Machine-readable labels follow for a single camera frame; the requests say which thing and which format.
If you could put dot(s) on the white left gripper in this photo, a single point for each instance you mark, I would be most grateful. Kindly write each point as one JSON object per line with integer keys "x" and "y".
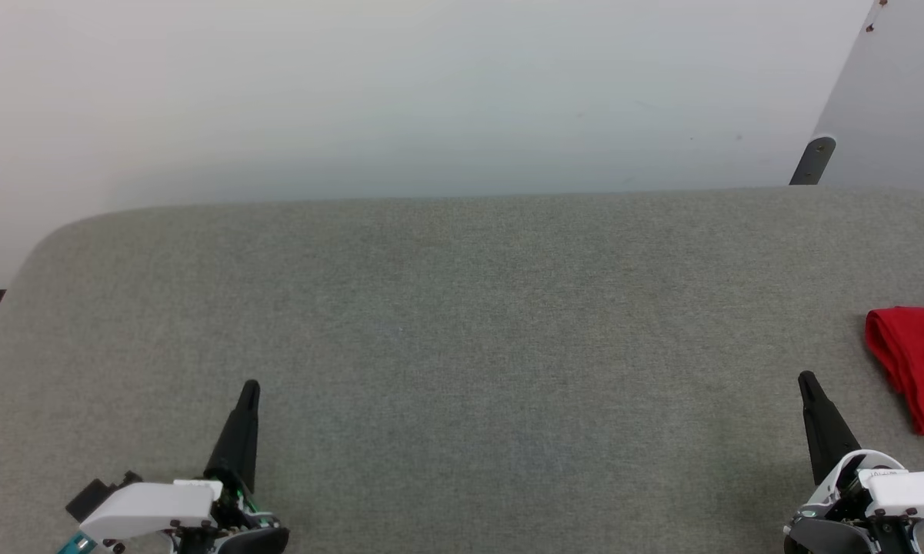
{"x": 154, "y": 508}

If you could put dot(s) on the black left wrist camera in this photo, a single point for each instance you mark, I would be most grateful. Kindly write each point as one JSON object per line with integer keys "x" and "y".
{"x": 92, "y": 496}

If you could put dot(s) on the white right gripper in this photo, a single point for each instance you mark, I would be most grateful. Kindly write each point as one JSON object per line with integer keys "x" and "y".
{"x": 908, "y": 492}

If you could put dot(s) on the red and white jersey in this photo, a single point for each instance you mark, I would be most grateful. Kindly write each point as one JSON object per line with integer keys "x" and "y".
{"x": 919, "y": 362}

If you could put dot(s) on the teal left camera plug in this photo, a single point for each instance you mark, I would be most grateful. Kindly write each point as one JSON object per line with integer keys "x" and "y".
{"x": 75, "y": 545}

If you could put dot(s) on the dark metal bracket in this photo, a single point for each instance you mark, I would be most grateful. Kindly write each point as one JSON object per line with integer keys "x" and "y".
{"x": 813, "y": 160}

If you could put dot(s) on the grey partition panel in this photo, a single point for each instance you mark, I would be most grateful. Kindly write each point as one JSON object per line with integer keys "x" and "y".
{"x": 900, "y": 92}

